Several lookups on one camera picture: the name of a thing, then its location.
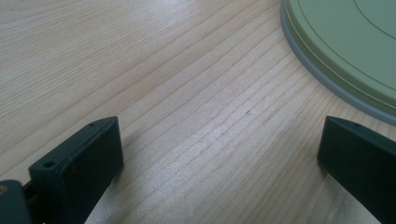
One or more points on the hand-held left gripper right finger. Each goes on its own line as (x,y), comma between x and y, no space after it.
(361,161)

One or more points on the large green plate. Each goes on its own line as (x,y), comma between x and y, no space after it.
(345,46)

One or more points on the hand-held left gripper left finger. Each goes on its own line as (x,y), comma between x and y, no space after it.
(77,168)

